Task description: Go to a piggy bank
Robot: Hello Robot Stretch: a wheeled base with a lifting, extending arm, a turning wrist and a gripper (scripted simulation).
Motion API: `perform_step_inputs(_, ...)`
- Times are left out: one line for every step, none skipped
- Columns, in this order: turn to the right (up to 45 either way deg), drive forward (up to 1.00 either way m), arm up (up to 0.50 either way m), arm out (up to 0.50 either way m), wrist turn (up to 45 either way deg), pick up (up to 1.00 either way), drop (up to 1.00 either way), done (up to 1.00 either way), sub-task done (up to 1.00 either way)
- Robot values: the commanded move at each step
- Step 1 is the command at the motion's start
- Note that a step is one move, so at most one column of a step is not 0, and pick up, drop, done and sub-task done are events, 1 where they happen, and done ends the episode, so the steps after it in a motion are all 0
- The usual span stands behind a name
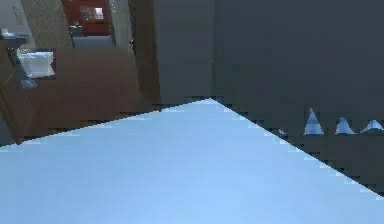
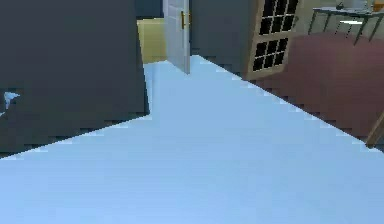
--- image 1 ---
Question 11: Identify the pale blue table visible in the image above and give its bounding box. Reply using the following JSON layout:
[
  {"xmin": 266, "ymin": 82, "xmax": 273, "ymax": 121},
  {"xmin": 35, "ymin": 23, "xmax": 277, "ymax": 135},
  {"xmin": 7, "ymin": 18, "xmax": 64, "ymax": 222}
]
[{"xmin": 0, "ymin": 97, "xmax": 384, "ymax": 224}]

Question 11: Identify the brown room door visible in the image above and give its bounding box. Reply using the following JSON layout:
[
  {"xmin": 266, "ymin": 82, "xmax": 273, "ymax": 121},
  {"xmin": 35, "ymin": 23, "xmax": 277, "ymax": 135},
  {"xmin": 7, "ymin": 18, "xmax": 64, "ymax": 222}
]
[{"xmin": 127, "ymin": 0, "xmax": 162, "ymax": 105}]

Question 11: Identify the red cupboard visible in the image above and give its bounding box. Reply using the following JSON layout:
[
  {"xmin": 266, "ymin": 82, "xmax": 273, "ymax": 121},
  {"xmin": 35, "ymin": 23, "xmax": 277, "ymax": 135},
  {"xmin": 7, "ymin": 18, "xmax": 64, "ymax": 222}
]
[{"xmin": 63, "ymin": 0, "xmax": 113, "ymax": 38}]

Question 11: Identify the framed picture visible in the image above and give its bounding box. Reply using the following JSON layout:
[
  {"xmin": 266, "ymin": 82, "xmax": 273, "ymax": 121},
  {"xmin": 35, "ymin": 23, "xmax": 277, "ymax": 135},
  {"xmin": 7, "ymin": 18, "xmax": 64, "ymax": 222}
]
[{"xmin": 80, "ymin": 6, "xmax": 105, "ymax": 22}]

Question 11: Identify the small dark side table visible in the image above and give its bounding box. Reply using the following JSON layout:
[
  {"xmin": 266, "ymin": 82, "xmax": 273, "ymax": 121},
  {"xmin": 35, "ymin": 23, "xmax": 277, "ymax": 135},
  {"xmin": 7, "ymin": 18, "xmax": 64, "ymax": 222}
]
[{"xmin": 69, "ymin": 21, "xmax": 85, "ymax": 38}]

